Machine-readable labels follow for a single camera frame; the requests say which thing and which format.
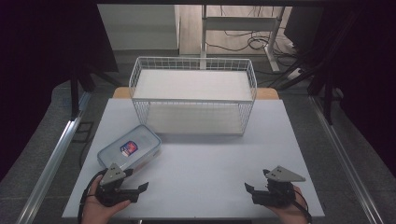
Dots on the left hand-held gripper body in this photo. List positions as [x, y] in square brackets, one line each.
[112, 179]

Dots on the person's left hand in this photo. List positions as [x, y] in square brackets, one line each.
[93, 211]

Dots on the white cabinet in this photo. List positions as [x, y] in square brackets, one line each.
[140, 28]

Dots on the aluminium rail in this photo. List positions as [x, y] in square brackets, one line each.
[51, 165]
[342, 158]

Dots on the black metal stand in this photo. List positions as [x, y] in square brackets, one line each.
[327, 99]
[74, 93]

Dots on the dark box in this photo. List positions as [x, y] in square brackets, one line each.
[303, 28]

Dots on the white desk frame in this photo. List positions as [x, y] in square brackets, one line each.
[239, 23]

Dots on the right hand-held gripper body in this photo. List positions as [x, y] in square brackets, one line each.
[280, 189]

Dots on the black floor bracket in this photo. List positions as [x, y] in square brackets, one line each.
[83, 132]

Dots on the clear plastic food container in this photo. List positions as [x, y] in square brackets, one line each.
[129, 148]

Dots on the black curtain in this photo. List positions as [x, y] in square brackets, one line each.
[37, 62]
[367, 77]

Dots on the person's right hand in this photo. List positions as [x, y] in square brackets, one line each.
[292, 214]

